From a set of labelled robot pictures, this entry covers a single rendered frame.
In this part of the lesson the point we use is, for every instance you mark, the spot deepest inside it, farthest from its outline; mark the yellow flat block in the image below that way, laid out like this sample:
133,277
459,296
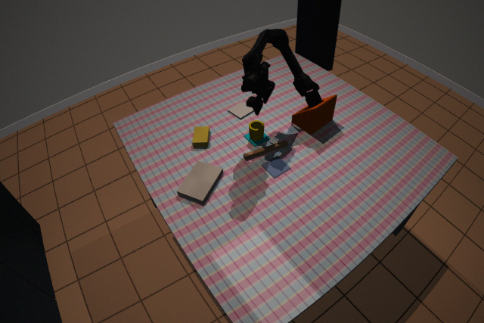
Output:
201,136

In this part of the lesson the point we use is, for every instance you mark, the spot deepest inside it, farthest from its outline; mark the brown wooden bar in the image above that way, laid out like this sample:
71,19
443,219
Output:
265,150

